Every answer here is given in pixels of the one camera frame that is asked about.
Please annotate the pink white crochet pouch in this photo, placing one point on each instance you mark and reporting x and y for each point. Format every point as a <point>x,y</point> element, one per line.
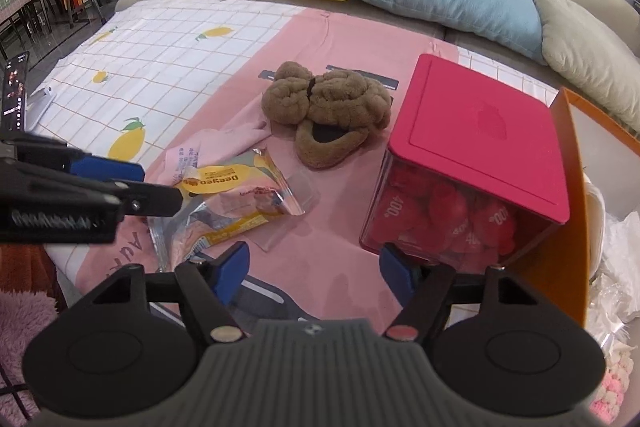
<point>612,387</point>

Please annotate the white organza gift bag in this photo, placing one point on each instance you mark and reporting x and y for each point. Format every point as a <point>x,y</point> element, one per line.
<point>620,257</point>

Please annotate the pink printed cloth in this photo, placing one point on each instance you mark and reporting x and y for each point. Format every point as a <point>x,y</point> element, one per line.
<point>340,207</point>

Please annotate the beige pillow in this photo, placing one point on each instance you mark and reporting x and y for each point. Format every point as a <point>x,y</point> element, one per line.
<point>590,52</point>

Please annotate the rust brown cloth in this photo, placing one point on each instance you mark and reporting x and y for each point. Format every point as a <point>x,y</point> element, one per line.
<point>20,272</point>

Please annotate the fuzzy pastel fabric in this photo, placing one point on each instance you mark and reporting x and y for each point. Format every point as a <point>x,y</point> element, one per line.
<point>25,332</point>

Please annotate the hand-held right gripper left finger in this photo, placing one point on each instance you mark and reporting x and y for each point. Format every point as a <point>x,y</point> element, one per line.
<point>232,269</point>

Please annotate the orange cardboard box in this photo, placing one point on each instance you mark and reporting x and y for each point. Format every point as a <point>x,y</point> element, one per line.
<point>570,207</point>

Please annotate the red lid clear container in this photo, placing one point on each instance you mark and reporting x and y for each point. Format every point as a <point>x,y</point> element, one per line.
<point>475,127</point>

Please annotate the white plastic item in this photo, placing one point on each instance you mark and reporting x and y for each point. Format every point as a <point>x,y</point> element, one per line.
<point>40,104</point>

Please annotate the yellow snack packet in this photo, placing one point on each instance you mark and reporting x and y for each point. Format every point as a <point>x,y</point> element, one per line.
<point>235,207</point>

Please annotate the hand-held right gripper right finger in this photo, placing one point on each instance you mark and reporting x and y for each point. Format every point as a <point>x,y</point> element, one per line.
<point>397,269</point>

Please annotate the black smartphone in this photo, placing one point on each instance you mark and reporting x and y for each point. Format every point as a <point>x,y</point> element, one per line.
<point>14,92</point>

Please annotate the brown plush bear toy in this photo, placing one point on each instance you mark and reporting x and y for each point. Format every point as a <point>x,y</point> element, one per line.
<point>340,97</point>

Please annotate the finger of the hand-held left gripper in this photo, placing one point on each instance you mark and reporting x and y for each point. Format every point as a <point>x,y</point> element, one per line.
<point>150,202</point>
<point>105,169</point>

